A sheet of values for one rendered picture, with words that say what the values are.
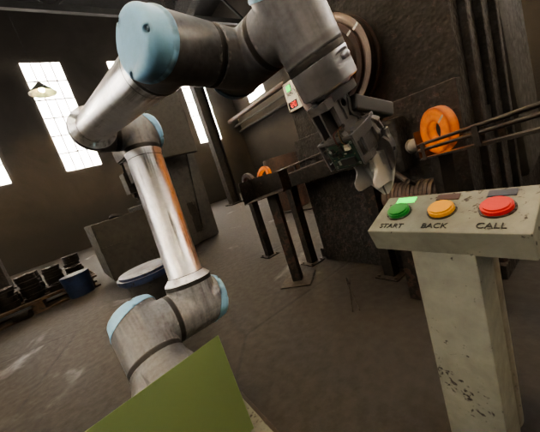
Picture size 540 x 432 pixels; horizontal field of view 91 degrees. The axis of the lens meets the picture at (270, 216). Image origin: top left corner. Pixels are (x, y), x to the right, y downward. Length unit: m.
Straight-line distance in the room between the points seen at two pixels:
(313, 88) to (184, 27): 0.19
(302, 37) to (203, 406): 0.76
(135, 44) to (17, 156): 10.83
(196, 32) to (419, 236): 0.46
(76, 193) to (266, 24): 10.63
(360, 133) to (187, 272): 0.66
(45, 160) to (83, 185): 1.22
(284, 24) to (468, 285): 0.48
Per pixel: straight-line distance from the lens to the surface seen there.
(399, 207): 0.57
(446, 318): 0.61
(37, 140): 11.28
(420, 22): 1.47
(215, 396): 0.78
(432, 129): 1.15
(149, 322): 0.85
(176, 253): 0.88
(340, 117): 0.44
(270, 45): 0.45
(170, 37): 0.41
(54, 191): 10.97
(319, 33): 0.43
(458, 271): 0.54
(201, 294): 0.89
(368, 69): 1.39
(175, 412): 0.75
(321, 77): 0.42
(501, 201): 0.51
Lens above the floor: 0.76
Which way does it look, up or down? 10 degrees down
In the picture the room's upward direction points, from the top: 18 degrees counter-clockwise
